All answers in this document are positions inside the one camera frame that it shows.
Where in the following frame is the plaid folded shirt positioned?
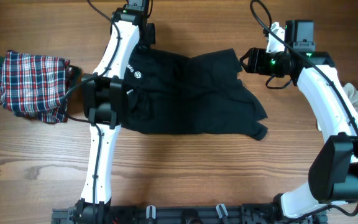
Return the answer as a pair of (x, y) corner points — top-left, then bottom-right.
(0, 50), (74, 124)

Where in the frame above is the black t-shirt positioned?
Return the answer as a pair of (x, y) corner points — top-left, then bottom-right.
(122, 49), (268, 141)

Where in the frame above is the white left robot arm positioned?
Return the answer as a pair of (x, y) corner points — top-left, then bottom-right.
(71, 0), (155, 223)

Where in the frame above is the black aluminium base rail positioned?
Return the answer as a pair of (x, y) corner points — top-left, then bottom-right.
(50, 203), (328, 224)

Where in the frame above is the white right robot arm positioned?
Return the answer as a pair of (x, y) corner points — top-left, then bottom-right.
(241, 20), (358, 222)

